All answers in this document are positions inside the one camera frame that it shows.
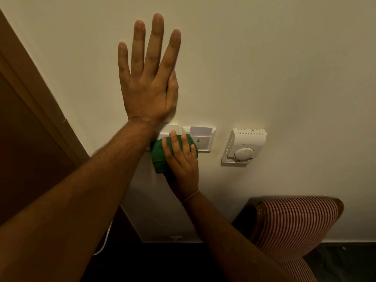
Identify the person's right hand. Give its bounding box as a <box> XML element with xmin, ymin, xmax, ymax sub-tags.
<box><xmin>162</xmin><ymin>130</ymin><xmax>201</xmax><ymax>203</ymax></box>

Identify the person's left hand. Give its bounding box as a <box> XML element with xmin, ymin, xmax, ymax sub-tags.
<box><xmin>118</xmin><ymin>13</ymin><xmax>182</xmax><ymax>127</ymax></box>

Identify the green cleaning cloth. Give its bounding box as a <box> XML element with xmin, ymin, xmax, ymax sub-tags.
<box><xmin>151</xmin><ymin>134</ymin><xmax>199</xmax><ymax>174</ymax></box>

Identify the person's left forearm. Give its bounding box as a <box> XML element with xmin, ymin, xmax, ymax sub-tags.
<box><xmin>0</xmin><ymin>118</ymin><xmax>160</xmax><ymax>282</ymax></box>

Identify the person's right forearm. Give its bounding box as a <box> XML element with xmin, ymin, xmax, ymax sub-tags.
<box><xmin>182</xmin><ymin>192</ymin><xmax>298</xmax><ymax>282</ymax></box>

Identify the white key card holder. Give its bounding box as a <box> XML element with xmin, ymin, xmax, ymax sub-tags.
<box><xmin>182</xmin><ymin>126</ymin><xmax>217</xmax><ymax>153</ymax></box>

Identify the white key card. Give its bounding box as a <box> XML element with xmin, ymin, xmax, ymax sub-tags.
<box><xmin>189</xmin><ymin>126</ymin><xmax>213</xmax><ymax>137</ymax></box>

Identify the white dial thermostat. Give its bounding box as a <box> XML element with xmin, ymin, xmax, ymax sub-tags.
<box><xmin>221</xmin><ymin>128</ymin><xmax>268</xmax><ymax>167</ymax></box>

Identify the red white striped chair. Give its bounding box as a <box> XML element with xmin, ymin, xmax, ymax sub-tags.
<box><xmin>231</xmin><ymin>196</ymin><xmax>345</xmax><ymax>282</ymax></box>

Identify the dark brown wooden door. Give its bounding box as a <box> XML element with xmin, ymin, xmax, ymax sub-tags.
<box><xmin>0</xmin><ymin>72</ymin><xmax>77</xmax><ymax>226</ymax></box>

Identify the white light switch plate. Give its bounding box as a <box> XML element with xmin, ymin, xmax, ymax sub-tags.
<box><xmin>146</xmin><ymin>124</ymin><xmax>180</xmax><ymax>152</ymax></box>

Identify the thin thread bracelet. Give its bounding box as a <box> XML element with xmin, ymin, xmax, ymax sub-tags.
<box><xmin>181</xmin><ymin>190</ymin><xmax>201</xmax><ymax>207</ymax></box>

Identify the white cable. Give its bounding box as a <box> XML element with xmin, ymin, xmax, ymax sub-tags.
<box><xmin>93</xmin><ymin>220</ymin><xmax>114</xmax><ymax>256</ymax></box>

